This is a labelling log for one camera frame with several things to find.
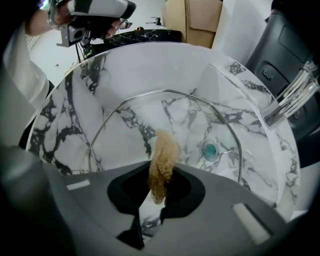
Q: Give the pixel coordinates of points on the black marble counter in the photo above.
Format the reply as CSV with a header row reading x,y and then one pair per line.
x,y
140,37

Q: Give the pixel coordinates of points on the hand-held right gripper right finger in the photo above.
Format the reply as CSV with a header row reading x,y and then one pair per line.
x,y
187,195

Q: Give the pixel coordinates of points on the grey gripper camera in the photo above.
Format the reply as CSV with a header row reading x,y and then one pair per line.
x,y
78,33

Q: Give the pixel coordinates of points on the small chrome tap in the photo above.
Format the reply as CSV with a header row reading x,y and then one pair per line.
x,y
155,21

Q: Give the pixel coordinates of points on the person's left forearm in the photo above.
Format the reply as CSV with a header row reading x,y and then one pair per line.
x,y
25,65

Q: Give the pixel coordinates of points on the white marble sink basin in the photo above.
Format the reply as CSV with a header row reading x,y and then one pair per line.
x,y
75,112

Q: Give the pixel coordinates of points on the person's left hand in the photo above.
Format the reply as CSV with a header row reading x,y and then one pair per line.
x,y
61,15

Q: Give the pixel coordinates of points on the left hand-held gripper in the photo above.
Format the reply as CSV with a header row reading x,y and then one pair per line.
x,y
100,8

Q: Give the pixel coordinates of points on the chrome sink faucet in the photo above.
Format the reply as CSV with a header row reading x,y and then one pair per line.
x,y
291,95

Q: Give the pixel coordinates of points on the beige loofah scrubber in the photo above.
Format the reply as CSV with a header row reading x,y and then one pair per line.
x,y
163,165

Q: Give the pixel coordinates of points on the dark grey appliance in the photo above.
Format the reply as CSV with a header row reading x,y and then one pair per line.
x,y
282,42

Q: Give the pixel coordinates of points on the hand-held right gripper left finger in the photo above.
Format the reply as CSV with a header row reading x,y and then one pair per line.
x,y
120,192

